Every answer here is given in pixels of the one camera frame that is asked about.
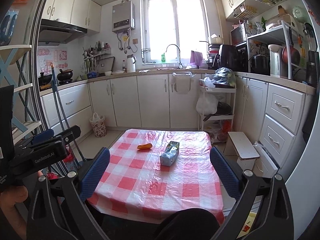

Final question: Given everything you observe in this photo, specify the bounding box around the small orange peel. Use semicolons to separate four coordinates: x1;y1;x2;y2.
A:
137;143;153;150

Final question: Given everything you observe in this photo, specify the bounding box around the blue milk carton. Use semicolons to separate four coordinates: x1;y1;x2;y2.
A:
160;141;180;167

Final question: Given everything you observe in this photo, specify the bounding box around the chrome kitchen faucet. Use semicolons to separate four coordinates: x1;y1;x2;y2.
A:
165;43;183;69

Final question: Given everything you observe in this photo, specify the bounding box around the person's left hand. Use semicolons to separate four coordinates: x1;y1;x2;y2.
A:
1;186;28;239

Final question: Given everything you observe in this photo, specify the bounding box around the blue wooden shelf rack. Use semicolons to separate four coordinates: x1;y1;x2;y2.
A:
1;44;42;144

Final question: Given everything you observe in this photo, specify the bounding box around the white wooden stool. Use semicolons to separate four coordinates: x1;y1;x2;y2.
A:
223;132;260;170

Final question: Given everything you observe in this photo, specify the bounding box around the floral waste basket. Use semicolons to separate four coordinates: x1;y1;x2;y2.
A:
89;112;107;138

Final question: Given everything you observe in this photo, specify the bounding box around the black wok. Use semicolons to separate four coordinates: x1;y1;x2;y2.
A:
57;69;73;82

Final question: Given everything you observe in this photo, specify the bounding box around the pink checkered tablecloth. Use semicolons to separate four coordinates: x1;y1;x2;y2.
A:
88;129;225;224

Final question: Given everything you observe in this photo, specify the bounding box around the white refrigerator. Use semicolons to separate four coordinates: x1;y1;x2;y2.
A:
285;0;320;240

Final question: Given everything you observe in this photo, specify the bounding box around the black pan on trolley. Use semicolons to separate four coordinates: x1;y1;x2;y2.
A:
203;101;232;121

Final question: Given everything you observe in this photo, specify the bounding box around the white storage trolley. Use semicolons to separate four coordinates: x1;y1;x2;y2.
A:
197;86;236;131

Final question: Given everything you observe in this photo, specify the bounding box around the white plastic bag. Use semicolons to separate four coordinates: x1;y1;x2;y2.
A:
196;93;219;116

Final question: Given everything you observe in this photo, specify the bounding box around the black range hood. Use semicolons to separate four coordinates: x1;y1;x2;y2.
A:
38;19;87;46

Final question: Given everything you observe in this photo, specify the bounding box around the dark bag on trolley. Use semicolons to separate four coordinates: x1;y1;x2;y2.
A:
213;67;236;88

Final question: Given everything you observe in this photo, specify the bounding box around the white thermos jug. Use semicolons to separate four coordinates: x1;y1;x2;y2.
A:
126;54;136;73

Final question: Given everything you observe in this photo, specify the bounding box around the white hanging door bin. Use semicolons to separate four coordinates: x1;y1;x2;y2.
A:
171;72;196;94

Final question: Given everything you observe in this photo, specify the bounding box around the black air fryer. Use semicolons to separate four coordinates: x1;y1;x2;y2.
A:
218;44;240;71

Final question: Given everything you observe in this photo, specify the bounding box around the purple cloth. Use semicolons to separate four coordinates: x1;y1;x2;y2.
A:
190;50;203;67

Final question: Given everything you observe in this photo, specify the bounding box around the white electric kettle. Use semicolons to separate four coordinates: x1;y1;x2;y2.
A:
268;44;288;79

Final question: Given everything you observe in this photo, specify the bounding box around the green dish soap bottle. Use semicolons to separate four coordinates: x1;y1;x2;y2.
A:
161;53;166;63

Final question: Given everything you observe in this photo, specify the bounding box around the red saucepan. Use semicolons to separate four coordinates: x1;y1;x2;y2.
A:
282;27;300;66

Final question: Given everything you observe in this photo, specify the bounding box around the grey gas water heater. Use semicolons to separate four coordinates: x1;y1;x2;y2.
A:
112;1;135;33

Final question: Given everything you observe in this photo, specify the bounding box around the microwave oven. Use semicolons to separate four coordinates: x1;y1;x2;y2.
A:
231;23;251;45

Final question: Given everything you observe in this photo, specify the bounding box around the white metal counter shelf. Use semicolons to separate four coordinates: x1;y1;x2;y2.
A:
247;20;303;80

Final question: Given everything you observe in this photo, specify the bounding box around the utensil wall rack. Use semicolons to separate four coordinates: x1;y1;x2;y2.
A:
82;41;111;74

